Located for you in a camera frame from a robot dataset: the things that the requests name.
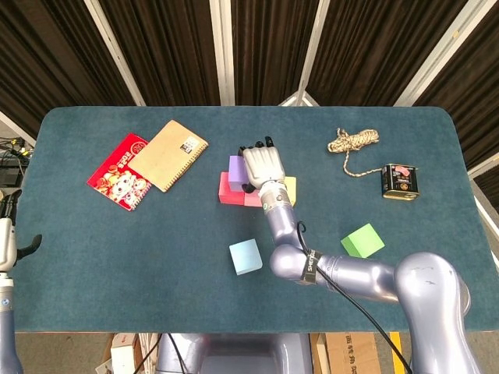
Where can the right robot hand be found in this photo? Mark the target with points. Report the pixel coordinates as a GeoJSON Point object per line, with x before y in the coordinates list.
{"type": "Point", "coordinates": [265, 165]}

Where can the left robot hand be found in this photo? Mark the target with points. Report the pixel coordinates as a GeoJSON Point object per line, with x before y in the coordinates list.
{"type": "Point", "coordinates": [6, 245]}

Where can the purple foam cube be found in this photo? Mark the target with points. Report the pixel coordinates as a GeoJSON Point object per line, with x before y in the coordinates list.
{"type": "Point", "coordinates": [236, 169]}

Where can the yellow foam cube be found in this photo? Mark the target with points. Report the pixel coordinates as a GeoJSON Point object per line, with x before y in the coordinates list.
{"type": "Point", "coordinates": [291, 191]}

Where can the red foam cube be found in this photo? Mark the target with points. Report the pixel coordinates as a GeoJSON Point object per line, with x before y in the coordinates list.
{"type": "Point", "coordinates": [230, 192]}

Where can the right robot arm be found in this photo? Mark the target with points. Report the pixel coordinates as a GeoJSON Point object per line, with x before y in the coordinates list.
{"type": "Point", "coordinates": [351, 272]}

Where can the pink foam cube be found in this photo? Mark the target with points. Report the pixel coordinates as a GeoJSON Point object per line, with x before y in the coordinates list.
{"type": "Point", "coordinates": [252, 199]}

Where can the black floor equipment box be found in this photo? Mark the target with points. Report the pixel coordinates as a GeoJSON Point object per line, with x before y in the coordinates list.
{"type": "Point", "coordinates": [9, 171]}

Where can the light blue foam cube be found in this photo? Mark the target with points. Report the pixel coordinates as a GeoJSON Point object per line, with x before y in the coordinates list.
{"type": "Point", "coordinates": [245, 255]}

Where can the tan kraft spiral notebook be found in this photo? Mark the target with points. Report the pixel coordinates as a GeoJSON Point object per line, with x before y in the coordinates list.
{"type": "Point", "coordinates": [165, 156]}

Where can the green foam cube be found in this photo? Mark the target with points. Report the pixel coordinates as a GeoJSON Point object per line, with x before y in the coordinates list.
{"type": "Point", "coordinates": [364, 239]}

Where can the red spiral notebook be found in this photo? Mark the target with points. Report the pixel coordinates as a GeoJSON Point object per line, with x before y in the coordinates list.
{"type": "Point", "coordinates": [117, 175]}

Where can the black and gold tin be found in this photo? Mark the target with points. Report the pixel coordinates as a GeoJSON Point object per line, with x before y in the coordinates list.
{"type": "Point", "coordinates": [400, 182]}

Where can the dark brown curtain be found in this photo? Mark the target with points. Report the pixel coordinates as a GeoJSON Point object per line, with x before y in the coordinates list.
{"type": "Point", "coordinates": [167, 46]}

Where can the teal felt table mat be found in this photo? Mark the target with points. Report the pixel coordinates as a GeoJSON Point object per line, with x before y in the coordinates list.
{"type": "Point", "coordinates": [156, 292]}

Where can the small white box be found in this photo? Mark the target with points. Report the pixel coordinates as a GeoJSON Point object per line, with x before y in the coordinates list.
{"type": "Point", "coordinates": [122, 354]}

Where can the grey-blue robot torso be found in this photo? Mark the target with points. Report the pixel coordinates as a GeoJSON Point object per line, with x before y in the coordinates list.
{"type": "Point", "coordinates": [241, 356]}

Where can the printed cardboard box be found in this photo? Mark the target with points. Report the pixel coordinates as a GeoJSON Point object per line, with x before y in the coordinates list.
{"type": "Point", "coordinates": [352, 354]}

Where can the white metal frame post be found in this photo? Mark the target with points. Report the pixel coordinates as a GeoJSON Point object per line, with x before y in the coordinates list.
{"type": "Point", "coordinates": [440, 54]}
{"type": "Point", "coordinates": [117, 54]}
{"type": "Point", "coordinates": [223, 54]}
{"type": "Point", "coordinates": [310, 54]}
{"type": "Point", "coordinates": [487, 208]}
{"type": "Point", "coordinates": [15, 128]}

